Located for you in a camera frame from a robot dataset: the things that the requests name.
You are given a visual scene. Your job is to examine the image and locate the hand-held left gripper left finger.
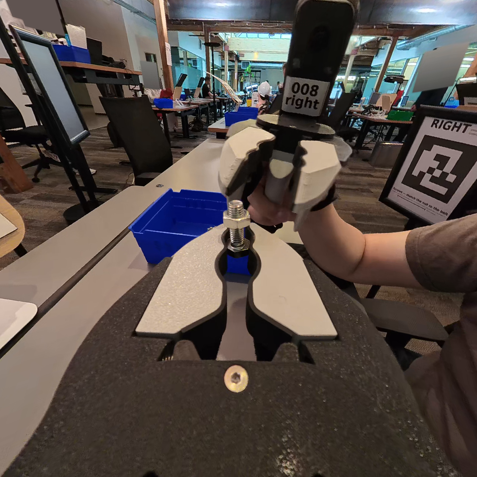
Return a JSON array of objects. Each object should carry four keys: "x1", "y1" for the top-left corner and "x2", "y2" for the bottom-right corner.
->
[{"x1": 135, "y1": 227, "x2": 228, "y2": 341}]

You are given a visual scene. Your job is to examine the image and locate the thick short steel bolt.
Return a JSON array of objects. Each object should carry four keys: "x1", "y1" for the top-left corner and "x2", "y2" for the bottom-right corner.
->
[{"x1": 224, "y1": 200, "x2": 251, "y2": 257}]

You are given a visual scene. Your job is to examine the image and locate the black office chair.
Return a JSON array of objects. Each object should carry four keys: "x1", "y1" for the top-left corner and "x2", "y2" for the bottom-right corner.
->
[
  {"x1": 100, "y1": 95, "x2": 174, "y2": 185},
  {"x1": 0, "y1": 87, "x2": 53, "y2": 183}
]

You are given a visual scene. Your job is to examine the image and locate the person's right hand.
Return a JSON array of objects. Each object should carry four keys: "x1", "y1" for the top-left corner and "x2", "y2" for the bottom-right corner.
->
[{"x1": 247, "y1": 175, "x2": 299, "y2": 232}]

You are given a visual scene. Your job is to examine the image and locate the black framed marker sign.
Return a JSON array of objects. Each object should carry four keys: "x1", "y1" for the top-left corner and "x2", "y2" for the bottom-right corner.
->
[{"x1": 378, "y1": 105, "x2": 477, "y2": 226}]

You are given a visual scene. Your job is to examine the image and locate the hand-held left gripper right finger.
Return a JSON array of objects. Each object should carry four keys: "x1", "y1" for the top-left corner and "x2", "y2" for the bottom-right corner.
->
[{"x1": 246, "y1": 223, "x2": 340, "y2": 343}]

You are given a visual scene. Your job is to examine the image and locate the long wooden workbench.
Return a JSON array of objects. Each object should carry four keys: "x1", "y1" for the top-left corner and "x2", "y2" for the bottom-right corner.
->
[{"x1": 0, "y1": 58, "x2": 142, "y2": 84}]

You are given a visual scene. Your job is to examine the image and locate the person's right forearm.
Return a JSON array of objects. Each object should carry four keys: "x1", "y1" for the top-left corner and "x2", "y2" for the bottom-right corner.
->
[{"x1": 298, "y1": 203, "x2": 423, "y2": 289}]

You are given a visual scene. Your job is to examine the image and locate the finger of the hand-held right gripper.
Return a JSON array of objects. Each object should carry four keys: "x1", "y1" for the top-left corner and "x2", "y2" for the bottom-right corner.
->
[
  {"x1": 288, "y1": 139, "x2": 343, "y2": 232},
  {"x1": 218, "y1": 121, "x2": 277, "y2": 205}
]

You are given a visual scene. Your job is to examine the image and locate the white board stand base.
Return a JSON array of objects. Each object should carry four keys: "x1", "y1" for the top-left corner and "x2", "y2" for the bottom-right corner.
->
[{"x1": 0, "y1": 298, "x2": 38, "y2": 350}]

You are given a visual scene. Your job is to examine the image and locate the black framed grey panel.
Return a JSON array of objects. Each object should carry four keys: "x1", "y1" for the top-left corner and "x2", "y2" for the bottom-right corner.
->
[{"x1": 9, "y1": 25, "x2": 91, "y2": 147}]

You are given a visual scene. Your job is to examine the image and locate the wooden instruction board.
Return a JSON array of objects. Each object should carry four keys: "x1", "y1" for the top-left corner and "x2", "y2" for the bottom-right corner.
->
[{"x1": 0, "y1": 194, "x2": 26, "y2": 258}]

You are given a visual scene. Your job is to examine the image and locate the wooden top desk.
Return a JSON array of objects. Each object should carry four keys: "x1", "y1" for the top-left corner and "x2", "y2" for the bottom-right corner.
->
[{"x1": 152, "y1": 104, "x2": 199, "y2": 139}]

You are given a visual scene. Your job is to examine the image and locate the blue plastic bin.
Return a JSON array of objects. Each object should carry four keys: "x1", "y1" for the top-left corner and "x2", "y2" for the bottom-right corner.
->
[{"x1": 128, "y1": 188, "x2": 251, "y2": 276}]

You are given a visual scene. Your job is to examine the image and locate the grey trash can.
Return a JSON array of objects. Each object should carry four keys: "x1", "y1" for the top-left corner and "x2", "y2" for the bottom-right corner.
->
[{"x1": 369, "y1": 141, "x2": 403, "y2": 167}]

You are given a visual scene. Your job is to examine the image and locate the black easel stand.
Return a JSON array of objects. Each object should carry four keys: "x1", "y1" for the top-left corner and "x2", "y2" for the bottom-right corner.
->
[{"x1": 56, "y1": 142, "x2": 118, "y2": 225}]

